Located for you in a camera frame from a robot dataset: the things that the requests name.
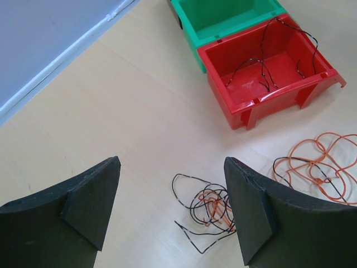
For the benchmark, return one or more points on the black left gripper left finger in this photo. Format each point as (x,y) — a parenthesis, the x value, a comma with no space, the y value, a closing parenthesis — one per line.
(64,225)

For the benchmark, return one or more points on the green plastic bin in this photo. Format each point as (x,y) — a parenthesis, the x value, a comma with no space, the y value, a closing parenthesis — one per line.
(206,21)

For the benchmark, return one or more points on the black plastic bin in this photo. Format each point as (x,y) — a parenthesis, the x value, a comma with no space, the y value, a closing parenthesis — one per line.
(169,2)

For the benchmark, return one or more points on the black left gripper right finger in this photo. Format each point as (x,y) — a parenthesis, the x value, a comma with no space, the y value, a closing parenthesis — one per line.
(281,227)

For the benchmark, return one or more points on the red plastic bin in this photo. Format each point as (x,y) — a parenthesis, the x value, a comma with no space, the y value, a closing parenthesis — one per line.
(265,69)

